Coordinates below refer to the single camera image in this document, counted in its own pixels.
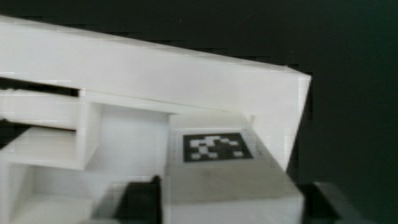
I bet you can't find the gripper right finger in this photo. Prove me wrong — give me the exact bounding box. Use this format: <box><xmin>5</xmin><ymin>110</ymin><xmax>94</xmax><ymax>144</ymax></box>
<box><xmin>298</xmin><ymin>182</ymin><xmax>371</xmax><ymax>224</ymax></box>

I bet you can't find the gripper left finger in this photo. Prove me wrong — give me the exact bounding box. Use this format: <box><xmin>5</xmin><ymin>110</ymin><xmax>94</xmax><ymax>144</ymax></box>
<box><xmin>94</xmin><ymin>176</ymin><xmax>163</xmax><ymax>224</ymax></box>

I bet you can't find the white chair leg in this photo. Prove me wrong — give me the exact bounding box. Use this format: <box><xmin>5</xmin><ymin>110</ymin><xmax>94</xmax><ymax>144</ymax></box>
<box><xmin>161</xmin><ymin>113</ymin><xmax>303</xmax><ymax>224</ymax></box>

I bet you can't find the white chair seat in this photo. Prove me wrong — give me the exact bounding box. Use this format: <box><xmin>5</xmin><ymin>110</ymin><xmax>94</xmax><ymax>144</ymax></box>
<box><xmin>0</xmin><ymin>78</ymin><xmax>190</xmax><ymax>224</ymax></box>

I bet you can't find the white U-shaped obstacle fence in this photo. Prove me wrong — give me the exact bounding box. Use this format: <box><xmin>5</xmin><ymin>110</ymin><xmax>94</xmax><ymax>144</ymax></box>
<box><xmin>0</xmin><ymin>15</ymin><xmax>310</xmax><ymax>164</ymax></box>

